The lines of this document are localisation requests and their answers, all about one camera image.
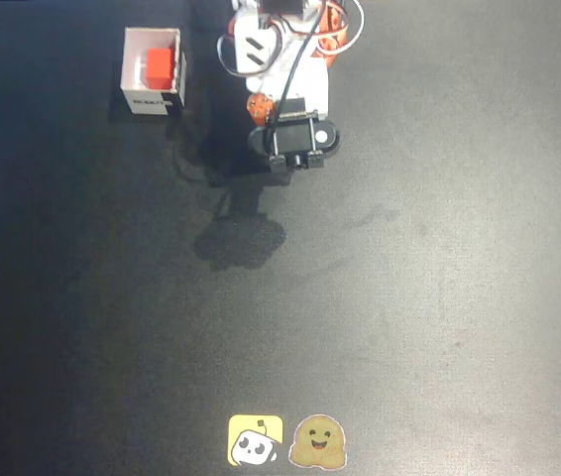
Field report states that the red black servo wire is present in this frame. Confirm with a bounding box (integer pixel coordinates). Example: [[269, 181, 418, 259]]
[[215, 14, 287, 78]]

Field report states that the black webcam on gripper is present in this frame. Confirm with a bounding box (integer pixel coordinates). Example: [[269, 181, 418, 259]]
[[247, 109, 344, 174]]

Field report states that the hugging face emoji sticker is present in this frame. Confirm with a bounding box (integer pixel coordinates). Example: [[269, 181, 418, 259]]
[[287, 414, 349, 470]]

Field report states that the red cube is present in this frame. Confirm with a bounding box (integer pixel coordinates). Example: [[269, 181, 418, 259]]
[[145, 47, 177, 91]]

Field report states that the white cable loop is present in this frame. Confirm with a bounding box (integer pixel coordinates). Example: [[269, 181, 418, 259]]
[[309, 0, 366, 58]]

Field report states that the white cardboard box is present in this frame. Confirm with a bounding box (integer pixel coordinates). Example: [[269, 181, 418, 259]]
[[119, 27, 187, 117]]

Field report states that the black camera cable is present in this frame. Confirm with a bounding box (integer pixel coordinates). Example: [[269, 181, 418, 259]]
[[264, 0, 352, 156]]

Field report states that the yellow robot face sticker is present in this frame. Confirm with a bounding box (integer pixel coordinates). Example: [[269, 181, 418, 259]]
[[227, 414, 284, 467]]

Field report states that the black table mat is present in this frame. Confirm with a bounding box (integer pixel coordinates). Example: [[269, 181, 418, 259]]
[[0, 0, 561, 476]]

